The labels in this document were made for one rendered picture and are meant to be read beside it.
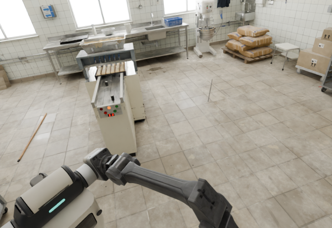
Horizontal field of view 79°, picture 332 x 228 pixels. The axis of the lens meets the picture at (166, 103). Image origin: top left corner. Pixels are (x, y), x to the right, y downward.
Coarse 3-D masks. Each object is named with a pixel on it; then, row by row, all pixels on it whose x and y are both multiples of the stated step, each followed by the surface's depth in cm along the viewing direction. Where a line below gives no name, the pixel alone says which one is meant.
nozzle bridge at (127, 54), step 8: (128, 48) 259; (80, 56) 250; (88, 56) 249; (96, 56) 259; (112, 56) 263; (120, 56) 264; (128, 56) 267; (80, 64) 252; (88, 64) 262; (96, 64) 259; (104, 64) 261
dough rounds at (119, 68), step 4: (112, 64) 291; (124, 64) 291; (100, 68) 282; (104, 68) 280; (108, 68) 278; (112, 68) 277; (116, 68) 275; (120, 68) 279; (124, 68) 277; (100, 72) 269; (104, 72) 269; (108, 72) 265; (112, 72) 265; (116, 72) 266
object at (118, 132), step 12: (108, 84) 252; (108, 96) 225; (96, 108) 210; (108, 120) 220; (120, 120) 223; (132, 120) 273; (108, 132) 228; (120, 132) 231; (132, 132) 239; (108, 144) 237; (120, 144) 240; (132, 144) 244
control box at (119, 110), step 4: (108, 104) 210; (112, 104) 209; (116, 104) 209; (120, 104) 210; (104, 108) 208; (112, 108) 210; (116, 108) 211; (120, 108) 212; (100, 112) 210; (108, 112) 212; (112, 112) 212; (116, 112) 213; (120, 112) 214; (100, 116) 213; (104, 116) 213; (108, 116) 214
